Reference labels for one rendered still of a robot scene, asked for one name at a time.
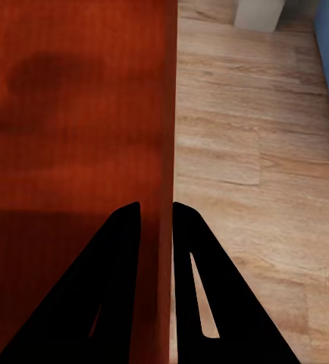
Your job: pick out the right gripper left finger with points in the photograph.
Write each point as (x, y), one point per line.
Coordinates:
(57, 331)

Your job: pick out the storage box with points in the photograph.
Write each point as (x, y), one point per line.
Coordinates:
(87, 123)

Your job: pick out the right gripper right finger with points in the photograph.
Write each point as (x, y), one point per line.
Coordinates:
(247, 333)

